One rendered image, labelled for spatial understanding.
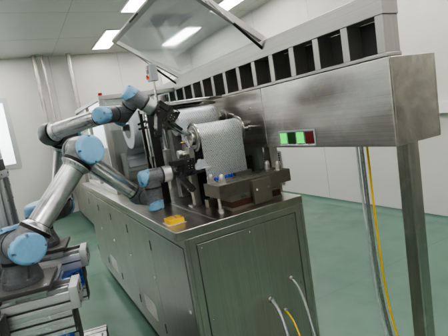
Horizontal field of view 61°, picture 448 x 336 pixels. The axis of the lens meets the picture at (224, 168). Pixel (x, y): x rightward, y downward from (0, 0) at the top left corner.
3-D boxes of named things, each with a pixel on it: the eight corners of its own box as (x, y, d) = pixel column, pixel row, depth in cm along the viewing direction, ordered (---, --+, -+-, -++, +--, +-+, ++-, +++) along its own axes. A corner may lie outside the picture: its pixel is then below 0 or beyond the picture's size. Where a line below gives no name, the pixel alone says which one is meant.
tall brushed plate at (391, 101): (136, 148, 399) (131, 120, 395) (161, 144, 411) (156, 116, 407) (393, 148, 127) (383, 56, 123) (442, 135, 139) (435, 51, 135)
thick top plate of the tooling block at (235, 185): (205, 195, 183) (203, 183, 182) (272, 178, 202) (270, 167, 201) (221, 199, 169) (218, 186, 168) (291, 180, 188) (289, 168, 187)
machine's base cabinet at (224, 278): (102, 269, 387) (85, 187, 376) (161, 249, 417) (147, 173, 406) (215, 428, 166) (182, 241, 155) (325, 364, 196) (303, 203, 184)
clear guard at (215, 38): (116, 41, 255) (116, 41, 255) (180, 77, 278) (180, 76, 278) (171, -19, 163) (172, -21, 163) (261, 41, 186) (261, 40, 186)
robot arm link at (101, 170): (48, 155, 161) (135, 210, 189) (57, 153, 153) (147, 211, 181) (63, 133, 165) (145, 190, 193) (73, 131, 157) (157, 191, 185)
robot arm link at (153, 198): (155, 206, 184) (151, 184, 183) (169, 207, 176) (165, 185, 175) (141, 211, 179) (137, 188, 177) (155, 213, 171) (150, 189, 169)
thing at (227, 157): (207, 183, 188) (201, 146, 186) (247, 173, 199) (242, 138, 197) (208, 183, 188) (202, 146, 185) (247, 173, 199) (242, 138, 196)
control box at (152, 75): (145, 83, 236) (142, 66, 235) (155, 81, 239) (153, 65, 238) (149, 81, 230) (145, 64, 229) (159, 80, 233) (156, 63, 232)
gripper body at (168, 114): (182, 113, 183) (161, 99, 177) (173, 128, 181) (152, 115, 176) (176, 114, 189) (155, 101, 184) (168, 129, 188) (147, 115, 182)
